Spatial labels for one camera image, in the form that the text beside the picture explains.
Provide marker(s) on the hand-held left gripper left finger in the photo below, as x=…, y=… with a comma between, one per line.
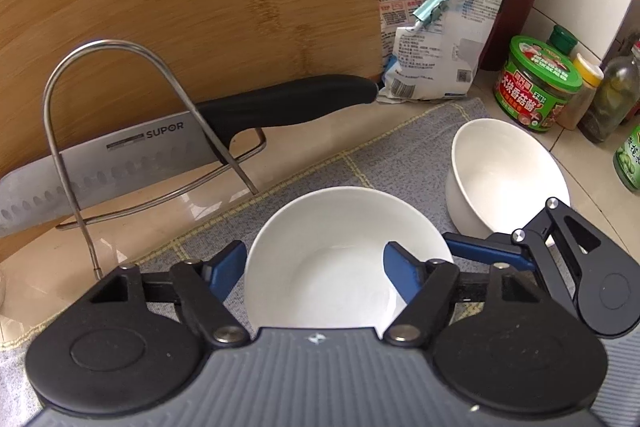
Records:
x=227, y=269

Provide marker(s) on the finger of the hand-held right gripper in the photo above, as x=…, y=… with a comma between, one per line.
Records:
x=480, y=249

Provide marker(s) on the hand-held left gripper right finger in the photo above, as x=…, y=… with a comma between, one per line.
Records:
x=400, y=269

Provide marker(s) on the white pink flower bowl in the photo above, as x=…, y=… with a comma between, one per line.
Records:
x=500, y=177
x=320, y=257

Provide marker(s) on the grey blue checked cloth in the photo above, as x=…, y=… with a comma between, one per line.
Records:
x=400, y=147

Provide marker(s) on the green label plastic bottle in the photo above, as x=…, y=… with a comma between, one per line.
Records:
x=629, y=162

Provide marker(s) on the green lid sauce jar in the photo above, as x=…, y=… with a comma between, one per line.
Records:
x=535, y=97

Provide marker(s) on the yellow lid spice jar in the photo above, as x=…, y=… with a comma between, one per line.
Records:
x=582, y=97

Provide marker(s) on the crumpled white blue packet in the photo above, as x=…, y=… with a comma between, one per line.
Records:
x=450, y=57

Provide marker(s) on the glass bottle red cap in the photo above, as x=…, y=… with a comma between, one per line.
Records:
x=610, y=97

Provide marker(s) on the small green capped bottle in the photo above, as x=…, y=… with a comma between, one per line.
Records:
x=562, y=39

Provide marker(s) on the blue binder clip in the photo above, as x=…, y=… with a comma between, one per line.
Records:
x=430, y=9

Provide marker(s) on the white bag red print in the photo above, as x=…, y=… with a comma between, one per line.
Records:
x=400, y=7

